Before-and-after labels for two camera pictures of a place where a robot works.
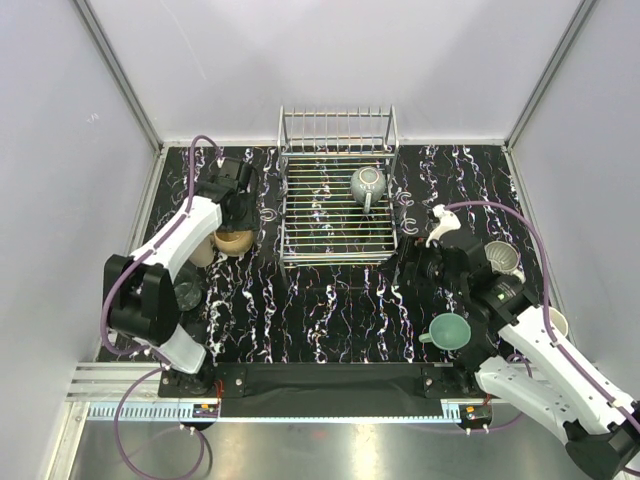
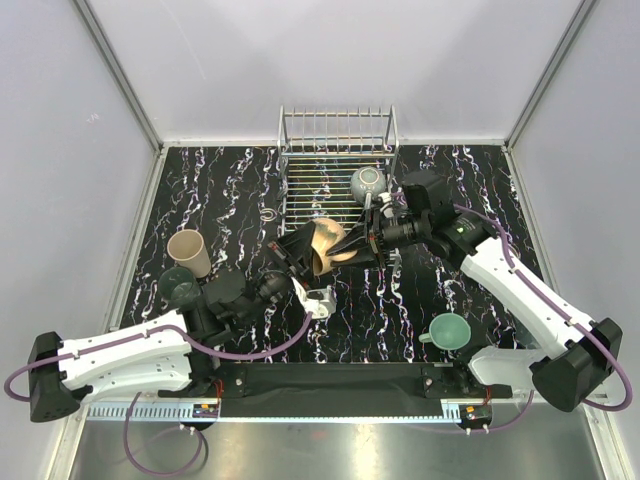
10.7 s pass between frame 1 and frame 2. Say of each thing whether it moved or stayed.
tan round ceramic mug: moved
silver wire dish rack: stayed
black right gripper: moved
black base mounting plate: stayed
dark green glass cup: stayed
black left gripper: moved
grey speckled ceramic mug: stayed
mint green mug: stayed
